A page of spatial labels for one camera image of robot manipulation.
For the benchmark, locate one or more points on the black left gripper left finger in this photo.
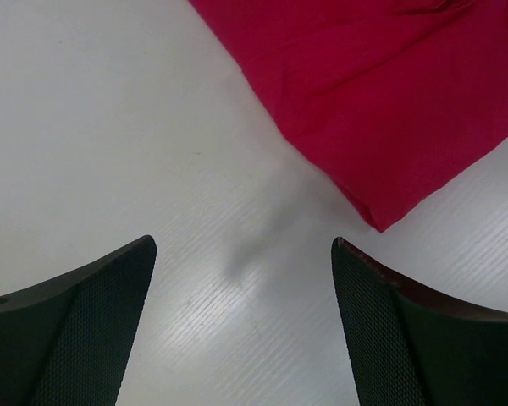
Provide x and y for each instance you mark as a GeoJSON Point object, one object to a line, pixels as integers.
{"type": "Point", "coordinates": [67, 341]}

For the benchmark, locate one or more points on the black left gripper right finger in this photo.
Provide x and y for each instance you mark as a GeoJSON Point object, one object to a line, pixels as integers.
{"type": "Point", "coordinates": [410, 344]}

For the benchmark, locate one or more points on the pink red t shirt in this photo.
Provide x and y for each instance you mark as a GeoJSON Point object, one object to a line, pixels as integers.
{"type": "Point", "coordinates": [391, 99]}

